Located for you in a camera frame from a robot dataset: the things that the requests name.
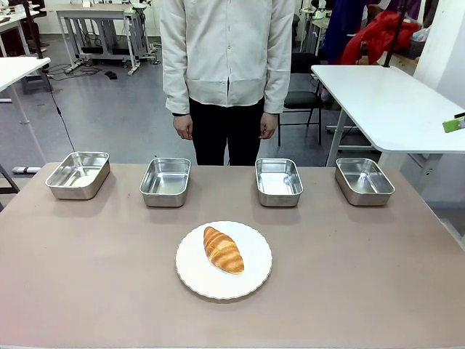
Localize person's black trousers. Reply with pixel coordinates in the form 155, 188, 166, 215
188, 96, 266, 167

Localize person's left forearm cream sleeve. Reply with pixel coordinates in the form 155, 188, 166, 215
263, 50, 295, 114

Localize large white side table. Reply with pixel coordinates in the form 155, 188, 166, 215
311, 64, 465, 168

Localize golden brown croissant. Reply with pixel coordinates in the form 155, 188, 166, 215
203, 225, 245, 275

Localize white scalloped plate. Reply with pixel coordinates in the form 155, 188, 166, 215
175, 220, 273, 300

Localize person's right forearm cream sleeve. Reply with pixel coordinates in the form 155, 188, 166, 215
161, 50, 192, 116

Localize person's right hand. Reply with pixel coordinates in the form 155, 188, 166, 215
172, 113, 194, 141

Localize red cloth pile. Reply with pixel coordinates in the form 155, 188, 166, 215
341, 10, 419, 66

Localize steel rectangular container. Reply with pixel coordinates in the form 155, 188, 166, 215
45, 151, 111, 201
334, 157, 396, 207
254, 157, 304, 208
139, 157, 192, 209

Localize person's left hand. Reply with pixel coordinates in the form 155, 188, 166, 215
259, 111, 280, 140

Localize blue hanging garment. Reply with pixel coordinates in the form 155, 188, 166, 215
324, 0, 368, 65

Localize thin black floor cable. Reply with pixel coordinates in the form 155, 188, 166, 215
44, 69, 78, 153

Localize black folding chair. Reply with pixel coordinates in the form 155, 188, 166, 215
278, 52, 325, 147

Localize grey background workbench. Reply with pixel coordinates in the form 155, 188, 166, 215
54, 2, 150, 76

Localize small white side table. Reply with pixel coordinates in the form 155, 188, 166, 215
0, 57, 52, 164

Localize black stand pole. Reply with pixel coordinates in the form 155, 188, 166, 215
384, 0, 408, 69

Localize person's cream button shirt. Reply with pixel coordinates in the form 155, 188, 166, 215
159, 0, 296, 116

